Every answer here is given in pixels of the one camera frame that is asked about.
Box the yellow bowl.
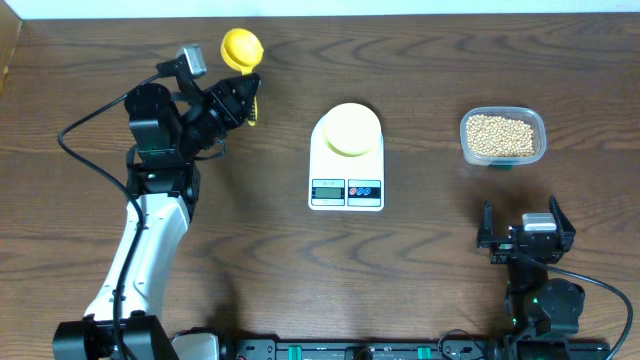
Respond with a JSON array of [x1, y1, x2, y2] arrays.
[[322, 103, 382, 157]]

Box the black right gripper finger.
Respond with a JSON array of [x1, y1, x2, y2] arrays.
[[549, 195, 576, 238], [478, 201, 493, 237]]

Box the soybeans in container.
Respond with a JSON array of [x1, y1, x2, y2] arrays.
[[466, 115, 534, 157]]

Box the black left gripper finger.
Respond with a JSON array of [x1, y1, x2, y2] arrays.
[[241, 73, 261, 123], [222, 75, 253, 98]]

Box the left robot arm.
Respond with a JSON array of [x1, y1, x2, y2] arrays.
[[52, 73, 261, 359]]

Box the white kitchen scale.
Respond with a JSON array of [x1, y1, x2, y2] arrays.
[[308, 116, 385, 212]]

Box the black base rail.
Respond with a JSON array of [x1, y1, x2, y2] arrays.
[[172, 337, 612, 360]]

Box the yellow measuring scoop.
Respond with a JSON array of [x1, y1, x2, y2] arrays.
[[220, 27, 265, 127]]

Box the clear plastic container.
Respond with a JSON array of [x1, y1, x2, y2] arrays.
[[460, 106, 547, 167]]

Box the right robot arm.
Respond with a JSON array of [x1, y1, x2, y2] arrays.
[[476, 197, 585, 360]]

